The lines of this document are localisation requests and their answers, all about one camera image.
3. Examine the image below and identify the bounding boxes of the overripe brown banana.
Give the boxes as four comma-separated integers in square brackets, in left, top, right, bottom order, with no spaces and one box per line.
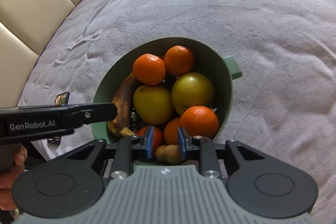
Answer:
[108,73,138,136]

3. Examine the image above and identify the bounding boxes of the orange mandarin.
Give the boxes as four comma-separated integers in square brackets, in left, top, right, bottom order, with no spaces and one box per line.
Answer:
[132,53,166,85]
[163,46,195,77]
[179,106,219,139]

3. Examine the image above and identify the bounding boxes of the small tan round fruit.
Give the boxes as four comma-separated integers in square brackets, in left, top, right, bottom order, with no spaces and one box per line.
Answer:
[155,145,167,162]
[163,144,182,164]

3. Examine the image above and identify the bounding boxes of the dark green bowl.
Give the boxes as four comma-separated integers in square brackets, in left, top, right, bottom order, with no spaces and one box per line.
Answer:
[91,36,243,167]

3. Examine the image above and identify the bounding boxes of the left human hand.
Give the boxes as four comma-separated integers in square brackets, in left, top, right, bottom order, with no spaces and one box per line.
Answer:
[0,144,27,211]

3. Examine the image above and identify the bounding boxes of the yellow green apple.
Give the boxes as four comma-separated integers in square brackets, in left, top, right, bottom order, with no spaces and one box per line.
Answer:
[171,72,215,115]
[133,85,173,126]

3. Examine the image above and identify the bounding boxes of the lilac bed blanket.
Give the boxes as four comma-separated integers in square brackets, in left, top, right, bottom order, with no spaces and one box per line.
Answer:
[18,0,335,223]

